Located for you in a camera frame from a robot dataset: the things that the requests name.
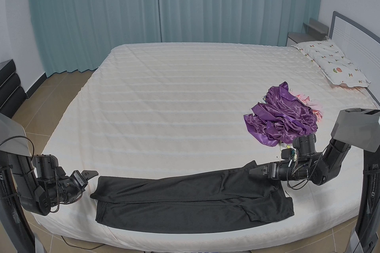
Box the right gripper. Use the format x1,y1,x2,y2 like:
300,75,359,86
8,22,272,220
261,161,294,181

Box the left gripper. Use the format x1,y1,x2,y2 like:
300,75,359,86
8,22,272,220
64,170,89,191

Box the black T-shirt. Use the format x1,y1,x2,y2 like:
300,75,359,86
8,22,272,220
90,160,295,230

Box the bed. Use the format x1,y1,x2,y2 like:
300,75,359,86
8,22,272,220
31,11,380,249

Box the purple satin garment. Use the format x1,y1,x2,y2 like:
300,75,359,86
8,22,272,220
243,81,319,147

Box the pink garment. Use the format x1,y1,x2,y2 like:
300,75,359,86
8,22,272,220
289,90,324,122

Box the black chest of drawers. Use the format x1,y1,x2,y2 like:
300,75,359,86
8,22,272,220
0,59,28,119

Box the white printed pillow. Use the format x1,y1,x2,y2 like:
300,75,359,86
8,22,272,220
291,40,371,89

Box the grey bedside table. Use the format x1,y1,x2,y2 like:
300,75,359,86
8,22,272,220
286,18,329,47

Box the black cable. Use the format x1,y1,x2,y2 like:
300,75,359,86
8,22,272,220
0,135,34,158
286,179,311,191
61,235,104,250

